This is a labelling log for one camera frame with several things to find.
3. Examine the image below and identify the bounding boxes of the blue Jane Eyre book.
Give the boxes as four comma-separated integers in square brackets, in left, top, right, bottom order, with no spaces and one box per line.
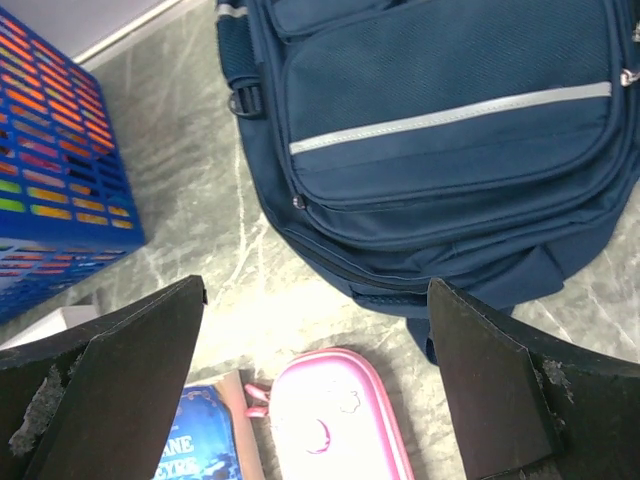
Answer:
[154,370,265,480]

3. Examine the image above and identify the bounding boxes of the pink cartoon pencil case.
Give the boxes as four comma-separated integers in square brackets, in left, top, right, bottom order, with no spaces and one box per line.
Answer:
[244,348,414,480]

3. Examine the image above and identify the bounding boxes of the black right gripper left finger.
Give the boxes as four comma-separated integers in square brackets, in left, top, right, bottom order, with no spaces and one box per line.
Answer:
[1,275,207,479]

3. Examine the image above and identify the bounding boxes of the navy blue student backpack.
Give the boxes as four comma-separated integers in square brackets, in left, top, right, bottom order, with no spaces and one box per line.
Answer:
[216,1,639,360]

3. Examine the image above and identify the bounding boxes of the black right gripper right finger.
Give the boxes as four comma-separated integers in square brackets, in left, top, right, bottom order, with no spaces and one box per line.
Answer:
[428,279,639,479]

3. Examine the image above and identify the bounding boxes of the blue plastic shopping basket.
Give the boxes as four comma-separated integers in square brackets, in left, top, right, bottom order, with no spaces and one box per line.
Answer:
[1,10,146,322]

